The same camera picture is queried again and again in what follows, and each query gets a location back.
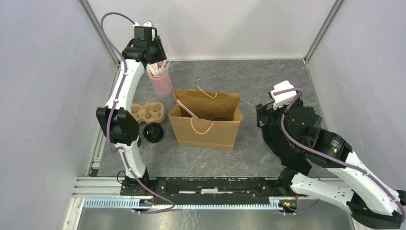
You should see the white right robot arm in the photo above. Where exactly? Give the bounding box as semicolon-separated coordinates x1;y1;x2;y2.
255;100;406;230

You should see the pink straw holder cup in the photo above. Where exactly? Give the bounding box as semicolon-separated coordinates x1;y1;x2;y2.
147;71;173;95

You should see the black cloth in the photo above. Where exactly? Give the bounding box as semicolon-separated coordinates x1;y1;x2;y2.
261;124;312;176

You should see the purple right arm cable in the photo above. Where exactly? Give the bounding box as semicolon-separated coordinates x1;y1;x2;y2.
273;88;406;217

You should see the aluminium slotted cable duct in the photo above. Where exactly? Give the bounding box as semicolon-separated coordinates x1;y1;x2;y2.
71;177;299;210

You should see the stack of black lids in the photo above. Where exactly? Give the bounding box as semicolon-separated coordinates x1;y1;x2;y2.
143;123;164;143

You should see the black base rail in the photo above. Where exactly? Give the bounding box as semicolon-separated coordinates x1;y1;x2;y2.
118;177;296;206

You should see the white wrapped straws bundle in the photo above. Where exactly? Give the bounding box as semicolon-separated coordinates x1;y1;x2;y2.
147;60;170;77

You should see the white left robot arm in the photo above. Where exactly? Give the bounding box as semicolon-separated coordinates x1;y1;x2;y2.
96;22;167;195

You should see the white straw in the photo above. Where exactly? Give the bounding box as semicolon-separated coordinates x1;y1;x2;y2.
177;100;199;119

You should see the brown cardboard cup carrier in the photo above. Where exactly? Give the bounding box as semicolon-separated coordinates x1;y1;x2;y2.
131;102;165;124

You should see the brown paper bag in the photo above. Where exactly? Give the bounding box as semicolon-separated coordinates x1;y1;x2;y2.
169;86;243;150

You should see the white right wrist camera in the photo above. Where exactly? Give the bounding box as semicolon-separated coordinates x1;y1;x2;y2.
270;80;297;110

